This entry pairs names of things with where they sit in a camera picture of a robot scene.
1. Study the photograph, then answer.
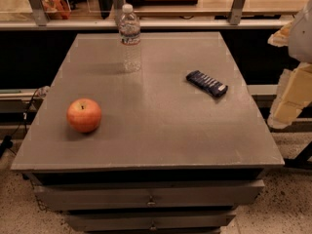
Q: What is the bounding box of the upper grey drawer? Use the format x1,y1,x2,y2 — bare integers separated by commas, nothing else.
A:
34,179,264,211

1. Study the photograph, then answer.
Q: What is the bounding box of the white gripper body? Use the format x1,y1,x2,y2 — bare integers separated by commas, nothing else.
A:
289,0,312,63

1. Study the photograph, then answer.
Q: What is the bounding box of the dark blue snack bar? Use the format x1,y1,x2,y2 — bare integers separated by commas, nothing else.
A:
186,70,228,98

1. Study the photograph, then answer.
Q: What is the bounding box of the metal shelf rail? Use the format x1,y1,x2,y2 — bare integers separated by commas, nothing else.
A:
0,18,292,31

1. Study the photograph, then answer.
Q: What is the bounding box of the grey drawer cabinet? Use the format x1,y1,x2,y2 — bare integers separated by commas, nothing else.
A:
12,32,283,234

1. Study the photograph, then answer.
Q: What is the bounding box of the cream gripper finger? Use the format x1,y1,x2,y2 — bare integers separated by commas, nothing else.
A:
267,22,293,47
267,63,312,129

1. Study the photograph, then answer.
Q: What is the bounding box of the red apple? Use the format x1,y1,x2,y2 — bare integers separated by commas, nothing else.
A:
66,98,101,133

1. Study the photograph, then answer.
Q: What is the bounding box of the black cable on floor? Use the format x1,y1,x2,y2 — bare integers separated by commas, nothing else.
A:
0,87,42,158

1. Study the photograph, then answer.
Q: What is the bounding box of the orange bag on shelf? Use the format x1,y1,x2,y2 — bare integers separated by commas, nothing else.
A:
41,0,70,20

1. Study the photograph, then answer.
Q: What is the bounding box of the lower grey drawer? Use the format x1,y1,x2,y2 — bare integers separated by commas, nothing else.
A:
66,211,236,232

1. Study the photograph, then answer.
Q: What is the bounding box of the clear plastic water bottle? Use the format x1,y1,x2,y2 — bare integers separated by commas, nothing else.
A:
118,4,141,72

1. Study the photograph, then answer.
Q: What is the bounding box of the grey drawer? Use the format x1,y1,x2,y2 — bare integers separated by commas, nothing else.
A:
66,211,236,232
34,179,264,211

